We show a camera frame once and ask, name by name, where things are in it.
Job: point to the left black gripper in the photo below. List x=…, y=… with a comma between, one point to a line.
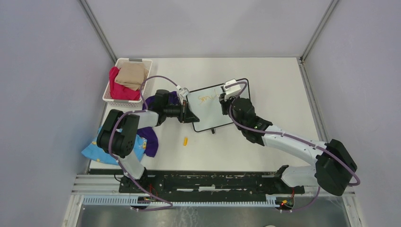
x=187, y=116

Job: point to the red cloth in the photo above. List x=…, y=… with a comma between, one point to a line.
x=118, y=91

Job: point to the white plastic basket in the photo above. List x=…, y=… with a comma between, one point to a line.
x=128, y=103

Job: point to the yellow marker cap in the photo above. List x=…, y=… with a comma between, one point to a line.
x=185, y=142

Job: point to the black framed whiteboard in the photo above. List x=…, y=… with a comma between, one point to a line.
x=204, y=103

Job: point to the beige cloth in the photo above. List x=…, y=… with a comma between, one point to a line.
x=131, y=75

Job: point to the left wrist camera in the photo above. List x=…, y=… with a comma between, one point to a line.
x=182, y=93

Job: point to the blue patterned cloth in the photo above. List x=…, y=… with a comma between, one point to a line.
x=93, y=152

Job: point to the purple cloth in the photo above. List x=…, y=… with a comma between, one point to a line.
x=149, y=134

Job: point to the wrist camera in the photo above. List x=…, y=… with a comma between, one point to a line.
x=182, y=93
x=231, y=88

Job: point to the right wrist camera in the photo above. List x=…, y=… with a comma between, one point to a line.
x=231, y=88

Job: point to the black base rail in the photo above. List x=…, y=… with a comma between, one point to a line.
x=215, y=186

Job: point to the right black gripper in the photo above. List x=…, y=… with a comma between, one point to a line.
x=224, y=103

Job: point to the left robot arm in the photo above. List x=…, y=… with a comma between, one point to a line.
x=118, y=133

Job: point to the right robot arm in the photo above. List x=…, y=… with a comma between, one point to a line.
x=329, y=164

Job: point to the white cable duct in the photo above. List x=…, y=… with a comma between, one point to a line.
x=143, y=201

